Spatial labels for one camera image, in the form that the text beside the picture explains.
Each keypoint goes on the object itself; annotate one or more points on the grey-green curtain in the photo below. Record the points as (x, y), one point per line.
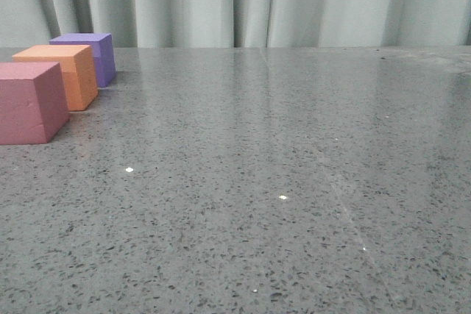
(241, 23)

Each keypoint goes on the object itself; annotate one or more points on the orange foam cube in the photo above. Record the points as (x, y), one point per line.
(77, 66)

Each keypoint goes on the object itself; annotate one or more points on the purple foam cube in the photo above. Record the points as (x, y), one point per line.
(102, 48)

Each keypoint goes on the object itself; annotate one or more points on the pink foam cube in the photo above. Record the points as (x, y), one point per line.
(33, 102)

